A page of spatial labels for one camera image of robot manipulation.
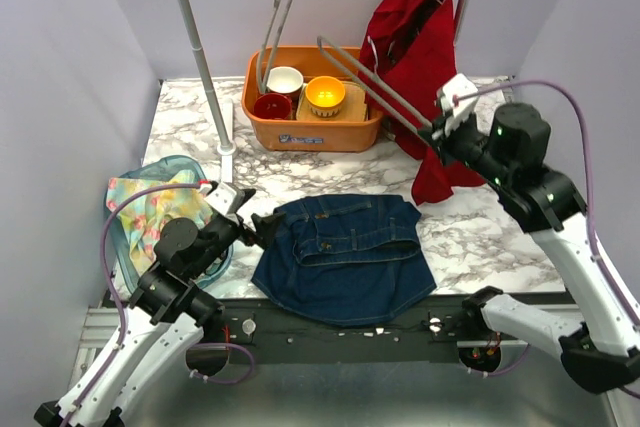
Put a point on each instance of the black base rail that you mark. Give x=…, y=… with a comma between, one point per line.
x=266, y=334

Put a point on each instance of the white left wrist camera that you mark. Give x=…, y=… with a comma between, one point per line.
x=223, y=198

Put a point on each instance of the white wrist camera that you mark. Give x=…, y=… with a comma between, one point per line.
x=457, y=100
x=223, y=198

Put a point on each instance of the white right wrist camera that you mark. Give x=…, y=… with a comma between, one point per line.
x=457, y=100

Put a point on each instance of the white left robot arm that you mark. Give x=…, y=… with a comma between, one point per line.
x=166, y=315

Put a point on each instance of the floral cloth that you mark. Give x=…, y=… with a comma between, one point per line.
x=143, y=219

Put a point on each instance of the beige square plate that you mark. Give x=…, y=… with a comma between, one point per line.
x=353, y=108

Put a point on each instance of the red skirt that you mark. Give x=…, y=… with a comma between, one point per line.
x=410, y=45

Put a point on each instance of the blue denim skirt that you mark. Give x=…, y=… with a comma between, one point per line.
x=346, y=259

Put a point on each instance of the yellow bowl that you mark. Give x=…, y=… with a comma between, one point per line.
x=325, y=95

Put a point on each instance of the red cup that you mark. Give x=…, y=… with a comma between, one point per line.
x=273, y=106

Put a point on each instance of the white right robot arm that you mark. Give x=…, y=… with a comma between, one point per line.
x=600, y=353

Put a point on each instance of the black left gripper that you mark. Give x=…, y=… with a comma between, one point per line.
x=265, y=230

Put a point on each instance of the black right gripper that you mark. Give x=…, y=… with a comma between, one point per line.
x=455, y=126

